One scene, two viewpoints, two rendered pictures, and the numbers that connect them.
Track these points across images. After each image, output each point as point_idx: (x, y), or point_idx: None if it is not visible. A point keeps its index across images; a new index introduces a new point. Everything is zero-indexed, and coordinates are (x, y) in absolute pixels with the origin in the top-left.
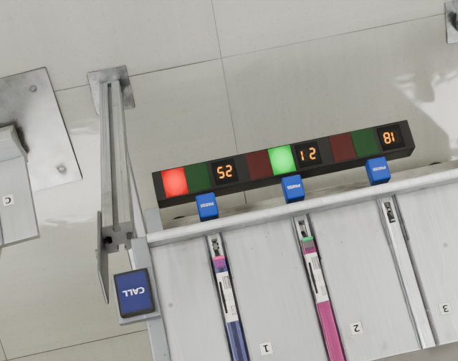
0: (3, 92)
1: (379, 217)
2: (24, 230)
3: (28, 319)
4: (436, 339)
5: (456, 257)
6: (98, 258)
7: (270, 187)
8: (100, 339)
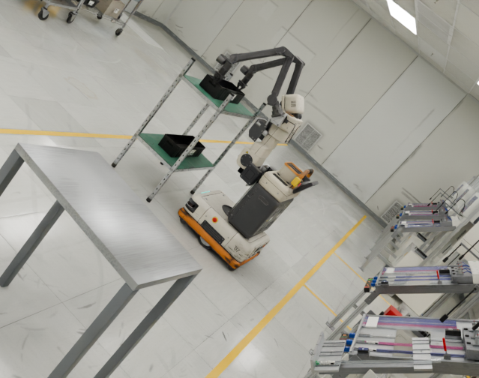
0: None
1: (363, 337)
2: (343, 340)
3: None
4: (393, 337)
5: (377, 333)
6: (350, 358)
7: None
8: None
